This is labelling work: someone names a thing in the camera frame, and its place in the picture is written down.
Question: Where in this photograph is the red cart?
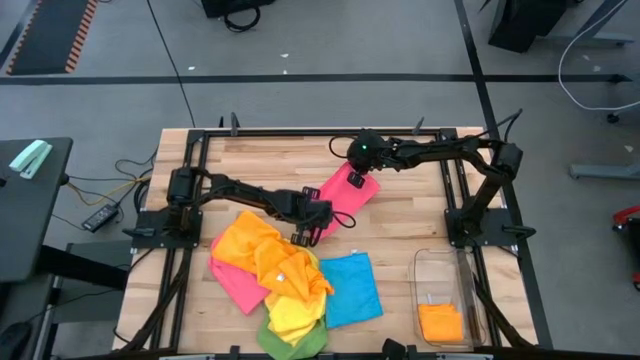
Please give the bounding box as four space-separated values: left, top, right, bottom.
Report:
612 204 640 292

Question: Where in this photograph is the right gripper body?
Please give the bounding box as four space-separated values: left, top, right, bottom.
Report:
347 128 389 190

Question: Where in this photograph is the black cable bundle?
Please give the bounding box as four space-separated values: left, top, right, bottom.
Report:
119 247 194 352
472 272 534 350

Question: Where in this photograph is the blue microfiber towel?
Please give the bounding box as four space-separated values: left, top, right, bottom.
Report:
318 252 385 330

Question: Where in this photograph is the grey desk foot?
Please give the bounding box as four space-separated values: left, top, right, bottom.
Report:
569 162 640 181

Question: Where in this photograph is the white floor cable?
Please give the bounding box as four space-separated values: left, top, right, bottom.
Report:
557 0 640 112

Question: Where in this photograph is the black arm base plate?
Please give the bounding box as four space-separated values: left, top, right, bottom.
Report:
444 207 520 249
130 209 204 250

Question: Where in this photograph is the black desk base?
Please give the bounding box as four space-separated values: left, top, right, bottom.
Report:
487 0 637 54

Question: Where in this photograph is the yellow cable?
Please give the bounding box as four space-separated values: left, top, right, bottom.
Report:
66 173 153 207

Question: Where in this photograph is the pink microfiber towel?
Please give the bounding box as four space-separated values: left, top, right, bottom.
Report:
208 233 271 316
315 161 382 242

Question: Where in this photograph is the clear plastic bin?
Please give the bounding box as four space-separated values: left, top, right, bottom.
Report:
408 247 489 349

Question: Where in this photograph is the black aluminium table frame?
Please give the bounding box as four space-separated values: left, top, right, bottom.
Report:
113 127 554 360

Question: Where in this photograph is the black orange-edged floor mat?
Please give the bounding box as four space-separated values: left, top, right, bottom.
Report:
5 0 99 76

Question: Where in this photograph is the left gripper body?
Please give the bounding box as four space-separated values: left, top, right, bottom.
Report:
279 186 335 246

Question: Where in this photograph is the orange microfiber towel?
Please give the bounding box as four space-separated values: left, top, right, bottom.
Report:
212 209 286 275
417 303 465 344
253 238 335 301

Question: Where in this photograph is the mint green stapler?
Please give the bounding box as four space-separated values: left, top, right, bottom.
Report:
8 139 54 180

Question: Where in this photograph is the green microfiber towel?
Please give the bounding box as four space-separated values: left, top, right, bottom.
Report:
256 312 330 360

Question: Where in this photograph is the black equipment box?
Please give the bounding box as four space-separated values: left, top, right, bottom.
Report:
200 0 277 19

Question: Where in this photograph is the black power adapter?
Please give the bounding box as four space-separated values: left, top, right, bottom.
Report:
81 203 120 234

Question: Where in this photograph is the black side desk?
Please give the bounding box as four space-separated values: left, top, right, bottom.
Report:
0 137 74 284

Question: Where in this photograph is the coiled black cable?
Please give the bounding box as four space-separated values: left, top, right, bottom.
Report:
222 4 262 34

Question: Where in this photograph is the yellow microfiber towel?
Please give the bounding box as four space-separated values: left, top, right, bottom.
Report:
263 249 329 347

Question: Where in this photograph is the black desk leg frame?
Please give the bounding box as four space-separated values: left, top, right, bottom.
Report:
37 240 134 325

